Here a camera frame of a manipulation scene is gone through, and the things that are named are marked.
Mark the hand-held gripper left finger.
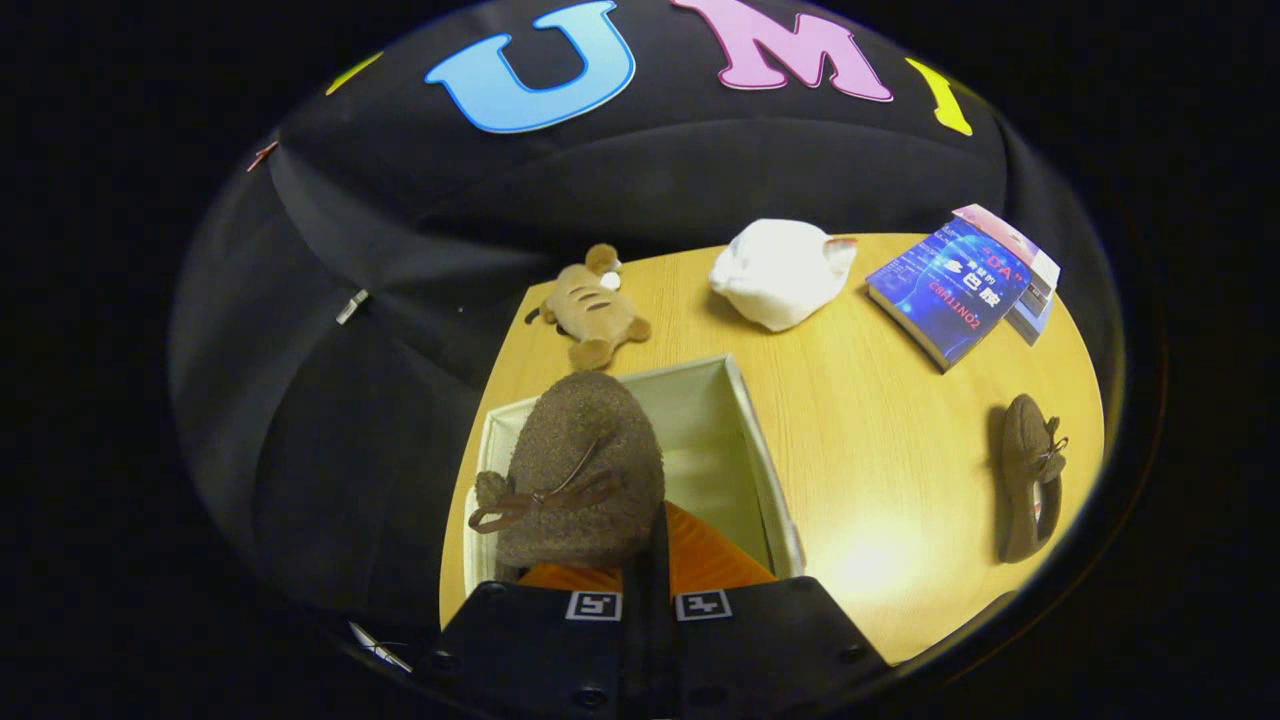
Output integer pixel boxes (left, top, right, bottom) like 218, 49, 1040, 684
415, 500, 663, 720

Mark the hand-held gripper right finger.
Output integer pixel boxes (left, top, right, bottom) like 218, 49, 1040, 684
660, 500, 891, 720

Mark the brown fuzzy shoe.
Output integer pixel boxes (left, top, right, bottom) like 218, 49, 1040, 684
997, 393, 1069, 564
468, 370, 666, 571

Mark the grey fabric storage box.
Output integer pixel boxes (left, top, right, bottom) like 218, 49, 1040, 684
462, 352, 806, 601

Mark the brown striped plush toy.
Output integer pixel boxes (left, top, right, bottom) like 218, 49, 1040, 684
525, 243, 653, 373

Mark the black backdrop cloth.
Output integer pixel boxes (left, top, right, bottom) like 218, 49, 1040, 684
168, 0, 1119, 641

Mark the white plush toy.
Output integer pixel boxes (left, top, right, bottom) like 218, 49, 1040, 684
708, 218, 859, 333

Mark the pale blue book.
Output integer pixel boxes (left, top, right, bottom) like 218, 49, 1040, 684
1005, 290, 1053, 347

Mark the pink book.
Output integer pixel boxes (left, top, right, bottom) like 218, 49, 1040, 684
950, 203, 1061, 321

